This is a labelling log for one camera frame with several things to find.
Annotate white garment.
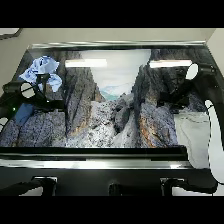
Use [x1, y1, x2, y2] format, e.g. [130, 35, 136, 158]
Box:
[174, 111, 212, 170]

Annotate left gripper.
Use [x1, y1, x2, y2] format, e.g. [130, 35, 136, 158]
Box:
[40, 98, 66, 112]

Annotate blue garment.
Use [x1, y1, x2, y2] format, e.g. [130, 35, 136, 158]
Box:
[14, 102, 35, 127]

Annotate light blue shirt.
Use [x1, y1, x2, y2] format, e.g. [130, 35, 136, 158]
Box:
[18, 55, 63, 93]

